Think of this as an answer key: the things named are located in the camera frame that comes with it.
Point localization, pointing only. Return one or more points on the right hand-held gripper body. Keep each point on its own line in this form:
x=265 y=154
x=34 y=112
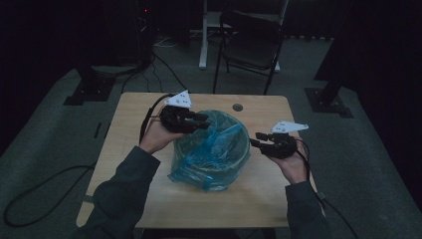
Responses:
x=282 y=147

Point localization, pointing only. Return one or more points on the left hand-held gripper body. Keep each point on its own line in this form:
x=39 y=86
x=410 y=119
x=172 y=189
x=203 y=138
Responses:
x=174 y=121

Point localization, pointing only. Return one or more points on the blue plastic bag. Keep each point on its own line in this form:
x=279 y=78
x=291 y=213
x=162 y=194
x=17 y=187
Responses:
x=212 y=149

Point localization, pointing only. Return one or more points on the green ribbed plastic bin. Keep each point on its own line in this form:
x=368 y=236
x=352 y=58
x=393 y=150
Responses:
x=234 y=162

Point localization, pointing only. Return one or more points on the person's right hand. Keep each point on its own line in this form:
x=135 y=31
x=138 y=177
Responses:
x=295 y=167

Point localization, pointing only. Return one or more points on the person's left hand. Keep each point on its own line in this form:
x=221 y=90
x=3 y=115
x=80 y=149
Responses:
x=156 y=137

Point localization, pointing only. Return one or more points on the black stand base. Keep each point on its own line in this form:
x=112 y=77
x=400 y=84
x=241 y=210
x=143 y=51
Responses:
x=89 y=91
x=326 y=103

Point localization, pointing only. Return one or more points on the black folding chair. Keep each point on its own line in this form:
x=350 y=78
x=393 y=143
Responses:
x=249 y=49

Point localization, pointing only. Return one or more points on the dark equipment rack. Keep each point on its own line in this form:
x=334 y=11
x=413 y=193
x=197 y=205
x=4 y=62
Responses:
x=144 y=33

